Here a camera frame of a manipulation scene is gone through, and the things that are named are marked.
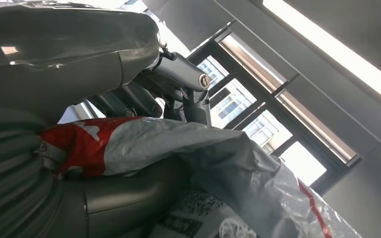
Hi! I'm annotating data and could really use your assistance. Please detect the dark framed window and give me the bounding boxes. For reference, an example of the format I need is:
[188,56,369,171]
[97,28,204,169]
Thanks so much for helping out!
[187,30,363,195]

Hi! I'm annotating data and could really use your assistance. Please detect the large grey package red print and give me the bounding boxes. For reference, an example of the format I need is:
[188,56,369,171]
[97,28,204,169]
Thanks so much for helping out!
[38,117,362,238]

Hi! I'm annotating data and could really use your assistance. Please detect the long ceiling light strip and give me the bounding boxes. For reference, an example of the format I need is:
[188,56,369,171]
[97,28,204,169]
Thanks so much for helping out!
[262,0,381,110]

